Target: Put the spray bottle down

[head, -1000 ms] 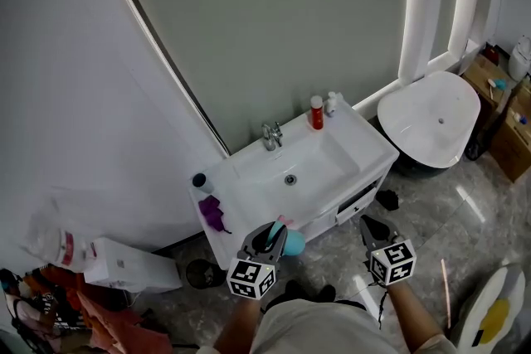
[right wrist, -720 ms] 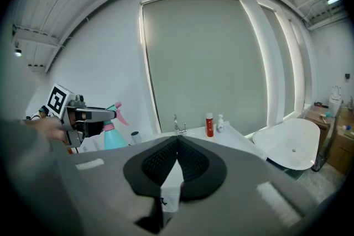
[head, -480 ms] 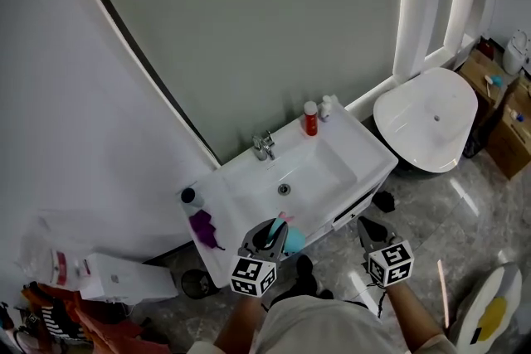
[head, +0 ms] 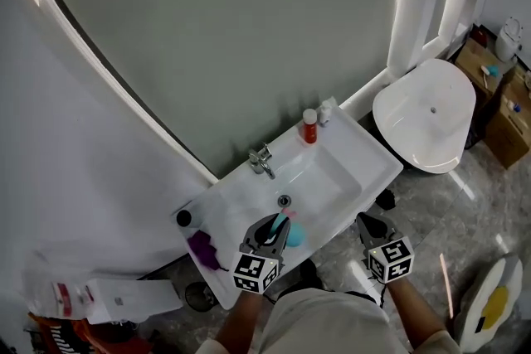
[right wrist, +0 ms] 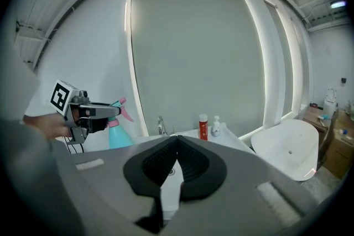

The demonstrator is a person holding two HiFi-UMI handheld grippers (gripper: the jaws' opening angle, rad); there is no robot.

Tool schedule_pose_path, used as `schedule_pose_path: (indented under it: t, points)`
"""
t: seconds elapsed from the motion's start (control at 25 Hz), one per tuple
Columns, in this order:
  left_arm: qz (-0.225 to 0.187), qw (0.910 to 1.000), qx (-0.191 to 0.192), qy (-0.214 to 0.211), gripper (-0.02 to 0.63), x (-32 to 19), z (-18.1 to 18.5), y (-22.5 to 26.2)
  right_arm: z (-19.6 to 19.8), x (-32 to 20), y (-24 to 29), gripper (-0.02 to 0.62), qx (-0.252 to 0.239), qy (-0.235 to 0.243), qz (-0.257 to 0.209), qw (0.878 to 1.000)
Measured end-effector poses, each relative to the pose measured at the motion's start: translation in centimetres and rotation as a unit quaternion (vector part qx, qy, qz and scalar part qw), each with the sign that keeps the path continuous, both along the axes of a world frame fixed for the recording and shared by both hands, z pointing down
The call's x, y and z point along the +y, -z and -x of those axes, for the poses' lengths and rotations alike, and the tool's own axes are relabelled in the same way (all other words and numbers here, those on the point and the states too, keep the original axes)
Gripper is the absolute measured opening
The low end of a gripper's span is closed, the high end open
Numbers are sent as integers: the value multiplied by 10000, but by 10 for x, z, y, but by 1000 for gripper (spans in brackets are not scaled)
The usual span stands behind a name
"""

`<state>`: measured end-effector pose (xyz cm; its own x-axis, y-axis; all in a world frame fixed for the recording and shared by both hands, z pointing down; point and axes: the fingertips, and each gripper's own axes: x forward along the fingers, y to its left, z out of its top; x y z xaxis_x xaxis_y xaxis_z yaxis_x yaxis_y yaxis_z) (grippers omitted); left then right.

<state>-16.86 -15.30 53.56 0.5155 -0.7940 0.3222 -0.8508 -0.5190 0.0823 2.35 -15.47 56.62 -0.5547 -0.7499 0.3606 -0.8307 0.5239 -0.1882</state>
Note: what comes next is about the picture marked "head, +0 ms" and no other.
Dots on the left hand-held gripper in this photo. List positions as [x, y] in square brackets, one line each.
[253, 271]

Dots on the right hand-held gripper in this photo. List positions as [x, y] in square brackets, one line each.
[392, 261]

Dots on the person's left forearm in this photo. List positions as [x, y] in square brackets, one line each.
[238, 323]

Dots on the person's right forearm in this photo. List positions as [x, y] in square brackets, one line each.
[415, 311]

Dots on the red bottle white cap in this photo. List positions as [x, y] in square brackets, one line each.
[310, 130]

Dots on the small white bottle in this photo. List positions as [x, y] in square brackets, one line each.
[324, 114]

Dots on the black cloth lump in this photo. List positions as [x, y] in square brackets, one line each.
[385, 199]

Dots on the purple cloth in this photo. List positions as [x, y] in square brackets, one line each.
[201, 246]

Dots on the white washbasin table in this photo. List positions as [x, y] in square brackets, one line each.
[373, 159]

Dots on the chrome faucet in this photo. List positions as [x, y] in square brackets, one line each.
[259, 161]

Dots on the grey cup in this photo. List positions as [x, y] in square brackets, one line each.
[188, 216]

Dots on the person's beige shirt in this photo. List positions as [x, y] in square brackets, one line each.
[327, 327]

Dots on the white bathtub black outside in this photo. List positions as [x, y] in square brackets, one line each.
[419, 124]

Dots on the fried egg shaped cushion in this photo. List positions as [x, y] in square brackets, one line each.
[473, 306]

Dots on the black cart wheel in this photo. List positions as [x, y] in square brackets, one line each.
[470, 137]

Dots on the white water dispenser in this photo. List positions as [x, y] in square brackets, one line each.
[132, 300]

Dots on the large cardboard box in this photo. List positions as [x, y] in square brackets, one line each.
[508, 137]

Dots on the small blue white item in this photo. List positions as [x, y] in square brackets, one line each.
[517, 107]

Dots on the teal brush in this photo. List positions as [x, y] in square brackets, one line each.
[491, 71]

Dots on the small cardboard box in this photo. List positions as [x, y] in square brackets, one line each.
[471, 58]

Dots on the small red container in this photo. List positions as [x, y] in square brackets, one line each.
[480, 35]

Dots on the clear water jug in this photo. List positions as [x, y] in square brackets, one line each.
[45, 290]

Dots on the white toilet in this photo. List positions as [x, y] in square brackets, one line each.
[508, 39]

